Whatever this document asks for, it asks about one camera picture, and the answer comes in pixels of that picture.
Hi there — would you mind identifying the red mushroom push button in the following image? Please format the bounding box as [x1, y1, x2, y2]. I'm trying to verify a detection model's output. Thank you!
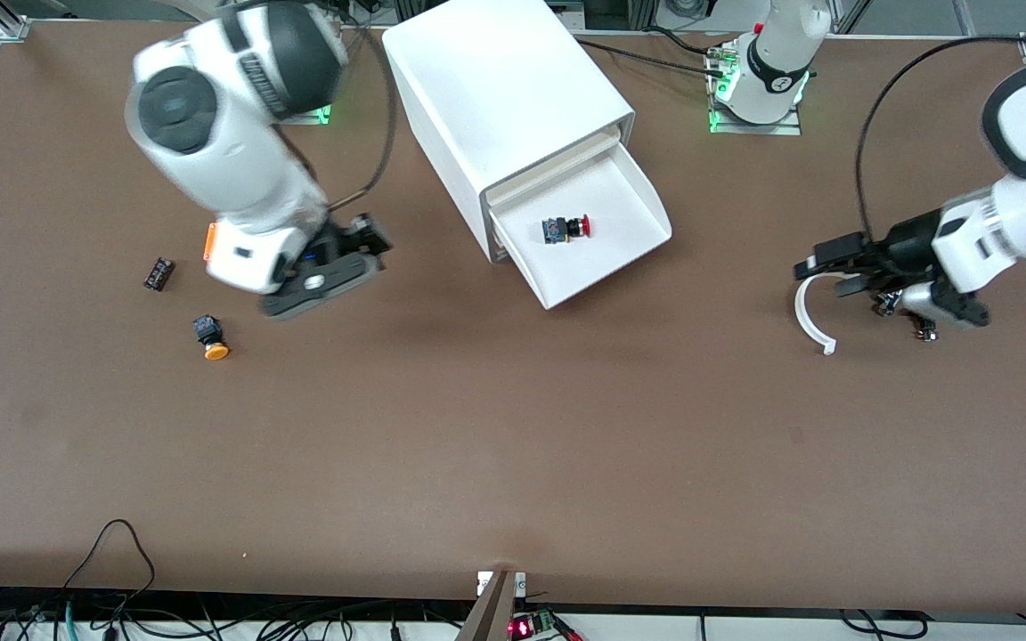
[541, 215, 592, 246]

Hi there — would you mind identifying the white plastic drawer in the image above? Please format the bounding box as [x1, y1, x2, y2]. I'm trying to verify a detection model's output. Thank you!
[484, 135, 625, 211]
[488, 142, 673, 311]
[479, 127, 621, 200]

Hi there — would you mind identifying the yellow mushroom push button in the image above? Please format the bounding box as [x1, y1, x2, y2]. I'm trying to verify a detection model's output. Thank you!
[192, 313, 231, 361]

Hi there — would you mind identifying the white drawer cabinet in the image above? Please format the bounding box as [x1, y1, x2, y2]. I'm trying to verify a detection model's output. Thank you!
[381, 0, 636, 265]

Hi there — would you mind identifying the circuit board with red LED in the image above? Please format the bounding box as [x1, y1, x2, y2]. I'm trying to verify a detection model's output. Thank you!
[509, 610, 560, 640]

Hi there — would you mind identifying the white semicircular bracket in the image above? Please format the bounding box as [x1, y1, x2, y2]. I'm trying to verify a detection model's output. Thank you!
[794, 274, 838, 356]

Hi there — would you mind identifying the white mounting bracket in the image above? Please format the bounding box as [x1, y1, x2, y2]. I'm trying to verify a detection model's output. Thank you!
[476, 571, 527, 597]

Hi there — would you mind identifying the black cable at table edge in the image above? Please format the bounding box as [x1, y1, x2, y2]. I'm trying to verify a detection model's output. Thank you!
[838, 608, 931, 640]

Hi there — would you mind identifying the looped black cable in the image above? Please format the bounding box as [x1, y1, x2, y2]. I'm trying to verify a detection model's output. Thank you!
[61, 519, 158, 593]

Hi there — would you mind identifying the grey camera mount bar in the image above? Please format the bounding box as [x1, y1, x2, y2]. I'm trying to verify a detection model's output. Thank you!
[455, 570, 518, 641]

